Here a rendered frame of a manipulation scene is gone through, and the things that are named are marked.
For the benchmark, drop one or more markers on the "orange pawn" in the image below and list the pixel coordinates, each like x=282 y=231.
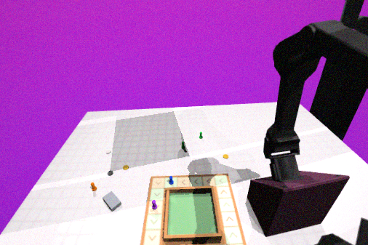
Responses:
x=93 y=187

